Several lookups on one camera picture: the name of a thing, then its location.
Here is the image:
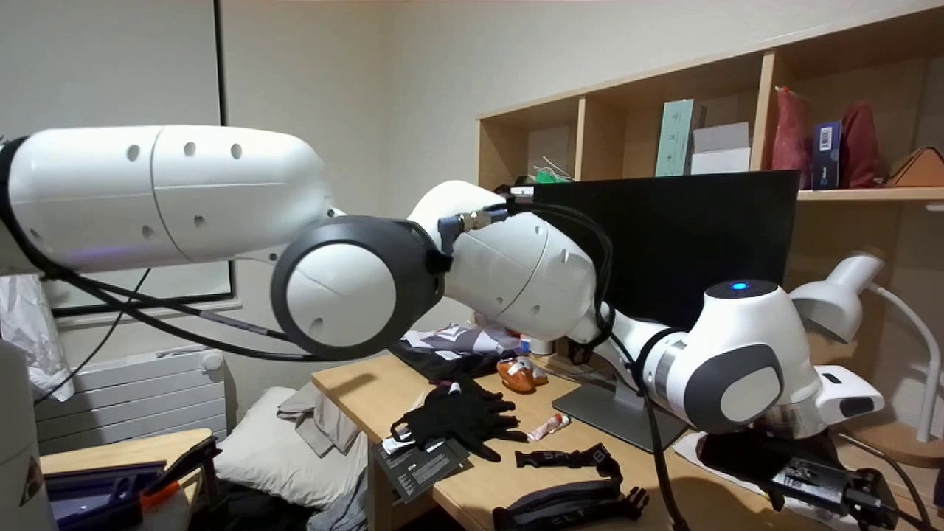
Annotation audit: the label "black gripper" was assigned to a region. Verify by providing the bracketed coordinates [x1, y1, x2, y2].
[702, 424, 849, 494]

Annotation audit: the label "black gloves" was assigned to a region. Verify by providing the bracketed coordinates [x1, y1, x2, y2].
[388, 376, 531, 465]

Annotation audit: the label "white desk lamp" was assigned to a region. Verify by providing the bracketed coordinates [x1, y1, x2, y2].
[790, 251, 944, 469]

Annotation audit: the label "black running belt pouch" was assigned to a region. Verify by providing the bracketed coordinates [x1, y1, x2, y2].
[489, 438, 657, 531]

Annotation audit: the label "small white red tube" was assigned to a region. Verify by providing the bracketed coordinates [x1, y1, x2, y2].
[525, 410, 573, 444]

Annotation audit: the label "black computer monitor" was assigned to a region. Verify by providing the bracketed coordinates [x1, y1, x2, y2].
[533, 167, 803, 456]

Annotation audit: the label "brown oval tray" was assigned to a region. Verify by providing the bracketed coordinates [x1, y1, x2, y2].
[492, 354, 552, 398]

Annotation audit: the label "blue box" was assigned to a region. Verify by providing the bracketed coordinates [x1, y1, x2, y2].
[810, 117, 847, 192]

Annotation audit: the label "white box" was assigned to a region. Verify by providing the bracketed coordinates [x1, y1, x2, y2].
[691, 117, 756, 177]

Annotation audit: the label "brown wooden piece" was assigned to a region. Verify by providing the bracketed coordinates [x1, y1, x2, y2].
[881, 145, 944, 192]

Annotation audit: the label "green box on shelf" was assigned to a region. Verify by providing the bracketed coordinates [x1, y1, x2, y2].
[652, 96, 700, 180]

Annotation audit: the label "black white clothing pile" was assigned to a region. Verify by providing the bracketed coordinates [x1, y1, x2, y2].
[393, 320, 528, 382]

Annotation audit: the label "dark device at right edge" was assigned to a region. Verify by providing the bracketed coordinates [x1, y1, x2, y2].
[378, 437, 472, 502]

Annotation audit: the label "wooden shelf unit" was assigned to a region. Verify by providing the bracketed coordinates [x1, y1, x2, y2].
[472, 2, 944, 416]

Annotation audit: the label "gray folded cloth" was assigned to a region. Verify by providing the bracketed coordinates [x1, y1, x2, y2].
[273, 379, 366, 459]

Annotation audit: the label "white pillow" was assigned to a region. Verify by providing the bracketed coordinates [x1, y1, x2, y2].
[211, 382, 372, 509]

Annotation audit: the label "black fabric bundle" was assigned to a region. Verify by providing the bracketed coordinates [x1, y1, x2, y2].
[186, 478, 337, 531]

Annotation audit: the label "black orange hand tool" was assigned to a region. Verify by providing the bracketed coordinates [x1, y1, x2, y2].
[136, 434, 225, 512]

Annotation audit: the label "white radiator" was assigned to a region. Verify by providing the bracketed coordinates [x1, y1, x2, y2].
[33, 342, 232, 456]

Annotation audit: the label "small wooden table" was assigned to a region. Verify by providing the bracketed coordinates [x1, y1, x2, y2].
[37, 424, 219, 484]

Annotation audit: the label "purple plastic bin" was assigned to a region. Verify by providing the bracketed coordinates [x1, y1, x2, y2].
[42, 462, 171, 531]

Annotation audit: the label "white plastic bag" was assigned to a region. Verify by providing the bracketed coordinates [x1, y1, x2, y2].
[0, 270, 76, 404]

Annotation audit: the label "black framed whiteboard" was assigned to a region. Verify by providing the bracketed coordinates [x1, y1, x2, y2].
[0, 0, 238, 319]

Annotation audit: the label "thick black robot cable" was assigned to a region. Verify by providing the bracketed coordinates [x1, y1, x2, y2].
[0, 201, 691, 531]

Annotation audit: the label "thin black camera cable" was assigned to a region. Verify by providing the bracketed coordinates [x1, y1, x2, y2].
[33, 269, 151, 406]

